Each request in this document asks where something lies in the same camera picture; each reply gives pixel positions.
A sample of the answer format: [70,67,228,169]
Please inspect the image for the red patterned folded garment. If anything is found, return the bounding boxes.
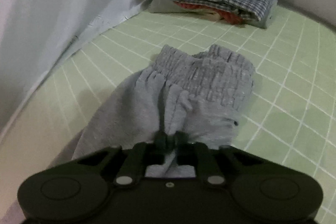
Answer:
[174,1,245,25]

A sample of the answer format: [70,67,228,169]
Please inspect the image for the grey sweatpants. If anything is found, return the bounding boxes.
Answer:
[71,43,256,179]

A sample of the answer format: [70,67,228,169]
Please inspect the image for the grey folded garment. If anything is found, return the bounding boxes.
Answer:
[147,0,278,29]

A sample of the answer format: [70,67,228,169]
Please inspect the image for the green grid bed sheet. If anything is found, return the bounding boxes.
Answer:
[1,7,335,223]

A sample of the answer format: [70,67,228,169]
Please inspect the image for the light blue carrot quilt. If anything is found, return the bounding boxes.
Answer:
[1,0,149,132]

